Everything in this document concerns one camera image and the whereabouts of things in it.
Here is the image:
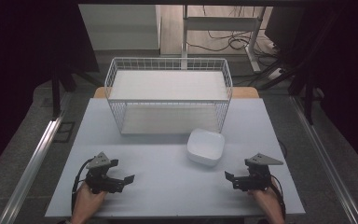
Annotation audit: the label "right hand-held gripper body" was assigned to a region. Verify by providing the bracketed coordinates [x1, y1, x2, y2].
[238, 152, 284, 192]

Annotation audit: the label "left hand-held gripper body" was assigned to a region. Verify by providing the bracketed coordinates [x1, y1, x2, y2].
[84, 151, 126, 195]

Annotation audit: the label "person's right hand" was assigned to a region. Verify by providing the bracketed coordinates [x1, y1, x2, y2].
[247, 181, 284, 216]

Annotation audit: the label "person's left hand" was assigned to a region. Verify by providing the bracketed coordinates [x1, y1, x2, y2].
[71, 181, 108, 217]

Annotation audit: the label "white square bowl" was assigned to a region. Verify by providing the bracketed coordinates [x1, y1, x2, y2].
[186, 128, 226, 168]

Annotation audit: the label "wooden table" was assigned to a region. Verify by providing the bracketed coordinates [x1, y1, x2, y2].
[92, 86, 261, 100]

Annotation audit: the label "black stand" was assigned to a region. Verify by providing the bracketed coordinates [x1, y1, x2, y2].
[255, 59, 325, 126]
[49, 59, 104, 119]

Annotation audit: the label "white power strip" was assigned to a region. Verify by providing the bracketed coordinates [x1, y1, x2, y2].
[266, 66, 285, 82]

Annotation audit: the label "dark curtain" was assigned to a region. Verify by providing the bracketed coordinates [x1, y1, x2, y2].
[263, 3, 358, 180]
[0, 0, 101, 183]

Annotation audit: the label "white cabinet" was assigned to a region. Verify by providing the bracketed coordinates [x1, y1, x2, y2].
[77, 4, 163, 51]

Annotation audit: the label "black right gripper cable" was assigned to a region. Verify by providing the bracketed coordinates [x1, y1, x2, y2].
[269, 174, 287, 218]

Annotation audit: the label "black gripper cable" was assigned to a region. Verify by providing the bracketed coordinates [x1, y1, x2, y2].
[269, 174, 287, 218]
[70, 158, 95, 216]

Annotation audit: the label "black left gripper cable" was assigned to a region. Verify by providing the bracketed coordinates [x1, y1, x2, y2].
[70, 158, 95, 216]

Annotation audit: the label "aluminium rail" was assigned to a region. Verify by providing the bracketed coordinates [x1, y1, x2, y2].
[0, 91, 73, 224]
[289, 95, 358, 224]

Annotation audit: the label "white wire storage rack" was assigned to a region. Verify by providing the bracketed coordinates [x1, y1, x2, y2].
[103, 57, 234, 135]

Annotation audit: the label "black floor cables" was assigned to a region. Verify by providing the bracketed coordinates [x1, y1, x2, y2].
[186, 5, 282, 60]

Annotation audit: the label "white desk frame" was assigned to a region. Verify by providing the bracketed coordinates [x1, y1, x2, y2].
[181, 4, 267, 75]

